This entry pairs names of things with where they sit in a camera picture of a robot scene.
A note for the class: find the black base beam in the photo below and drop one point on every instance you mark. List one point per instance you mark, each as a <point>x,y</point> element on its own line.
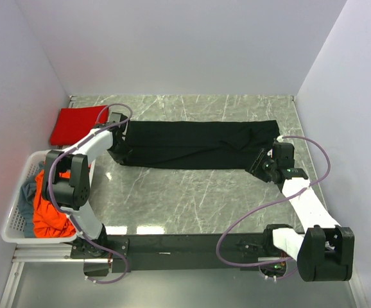
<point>171,252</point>

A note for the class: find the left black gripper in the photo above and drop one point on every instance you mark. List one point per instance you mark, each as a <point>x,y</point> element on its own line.
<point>125,153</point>

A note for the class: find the orange t shirt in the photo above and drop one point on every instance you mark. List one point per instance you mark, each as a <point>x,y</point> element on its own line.
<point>47,221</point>

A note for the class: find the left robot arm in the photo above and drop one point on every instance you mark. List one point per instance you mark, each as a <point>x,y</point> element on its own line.
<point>97,141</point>

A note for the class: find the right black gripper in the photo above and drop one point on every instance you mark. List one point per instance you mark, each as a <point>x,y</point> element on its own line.
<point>255,167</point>

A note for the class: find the grey blue t shirt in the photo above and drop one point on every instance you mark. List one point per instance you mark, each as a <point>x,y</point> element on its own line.
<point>27,194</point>

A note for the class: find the black t shirt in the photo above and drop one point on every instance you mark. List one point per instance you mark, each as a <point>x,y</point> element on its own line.
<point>198,145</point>

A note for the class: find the folded red t shirt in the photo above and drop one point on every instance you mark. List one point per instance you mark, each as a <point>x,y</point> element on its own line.
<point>74,124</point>

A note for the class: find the aluminium frame rail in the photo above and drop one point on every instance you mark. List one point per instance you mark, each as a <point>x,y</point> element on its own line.
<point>40,253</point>

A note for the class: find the white plastic laundry basket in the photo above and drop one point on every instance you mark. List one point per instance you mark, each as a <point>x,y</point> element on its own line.
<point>15,218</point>

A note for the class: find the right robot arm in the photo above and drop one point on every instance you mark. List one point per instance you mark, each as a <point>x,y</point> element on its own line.
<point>325,251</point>

